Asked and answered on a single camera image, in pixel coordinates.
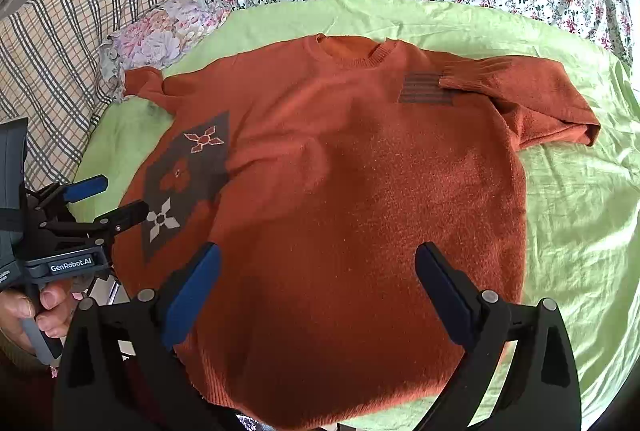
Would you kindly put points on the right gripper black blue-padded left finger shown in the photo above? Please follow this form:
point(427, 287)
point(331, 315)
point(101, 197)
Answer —
point(119, 370)

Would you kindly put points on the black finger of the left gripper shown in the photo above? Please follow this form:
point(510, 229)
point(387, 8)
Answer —
point(106, 226)

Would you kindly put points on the person's left hand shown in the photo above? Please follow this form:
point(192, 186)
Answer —
point(58, 305)

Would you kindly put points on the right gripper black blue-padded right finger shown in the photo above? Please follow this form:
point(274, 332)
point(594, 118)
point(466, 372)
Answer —
point(541, 390)

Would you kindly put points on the orange knit sweater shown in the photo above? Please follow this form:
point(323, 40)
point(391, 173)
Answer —
point(318, 166)

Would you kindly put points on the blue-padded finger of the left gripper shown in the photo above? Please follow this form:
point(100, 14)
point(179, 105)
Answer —
point(56, 195)

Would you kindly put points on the pink floral pillow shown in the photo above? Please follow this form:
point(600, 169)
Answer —
point(158, 39)

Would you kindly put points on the light green bed sheet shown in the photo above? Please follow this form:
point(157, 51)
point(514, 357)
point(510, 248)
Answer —
point(582, 202)

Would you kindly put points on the beige plaid blanket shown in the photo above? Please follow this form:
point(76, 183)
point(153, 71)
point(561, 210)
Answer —
point(51, 75)

